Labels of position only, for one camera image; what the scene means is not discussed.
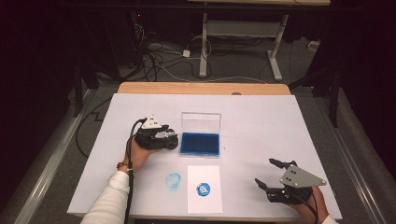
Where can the aluminium rail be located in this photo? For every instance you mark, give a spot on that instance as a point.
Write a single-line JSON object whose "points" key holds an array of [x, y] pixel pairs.
{"points": [[358, 174], [49, 168]]}

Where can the white paper sheet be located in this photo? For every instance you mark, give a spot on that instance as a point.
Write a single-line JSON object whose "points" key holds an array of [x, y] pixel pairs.
{"points": [[211, 177]]}

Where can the white power adapter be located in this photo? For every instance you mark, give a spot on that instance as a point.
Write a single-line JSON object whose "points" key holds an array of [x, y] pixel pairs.
{"points": [[186, 53]]}

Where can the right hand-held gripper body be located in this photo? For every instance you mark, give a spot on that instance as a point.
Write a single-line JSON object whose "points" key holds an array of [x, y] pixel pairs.
{"points": [[300, 179]]}

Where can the white-legged desk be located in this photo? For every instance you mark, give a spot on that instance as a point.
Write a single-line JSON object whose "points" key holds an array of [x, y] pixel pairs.
{"points": [[243, 28]]}

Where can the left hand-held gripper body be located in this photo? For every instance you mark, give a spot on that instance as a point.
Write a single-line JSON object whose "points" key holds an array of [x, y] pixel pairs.
{"points": [[148, 138]]}

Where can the black metal stand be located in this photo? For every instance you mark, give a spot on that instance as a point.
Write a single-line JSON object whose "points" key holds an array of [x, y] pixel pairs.
{"points": [[334, 102], [77, 93]]}

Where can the person's right hand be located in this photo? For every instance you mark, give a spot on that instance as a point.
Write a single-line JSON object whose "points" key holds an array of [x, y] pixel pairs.
{"points": [[316, 207]]}

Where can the blue ink pad clear case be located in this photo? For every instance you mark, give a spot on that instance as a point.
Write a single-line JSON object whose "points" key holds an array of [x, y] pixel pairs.
{"points": [[199, 143]]}

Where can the large white board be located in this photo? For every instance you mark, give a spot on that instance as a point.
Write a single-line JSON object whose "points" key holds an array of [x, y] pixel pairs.
{"points": [[255, 124]]}

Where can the small white box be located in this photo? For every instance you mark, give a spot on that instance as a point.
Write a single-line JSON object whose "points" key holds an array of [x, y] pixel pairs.
{"points": [[313, 46]]}

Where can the clear-knob black stamp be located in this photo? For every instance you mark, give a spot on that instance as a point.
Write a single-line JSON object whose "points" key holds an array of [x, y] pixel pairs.
{"points": [[170, 134]]}

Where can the person's left hand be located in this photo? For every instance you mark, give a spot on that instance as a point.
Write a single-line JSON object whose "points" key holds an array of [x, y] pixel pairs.
{"points": [[138, 157]]}

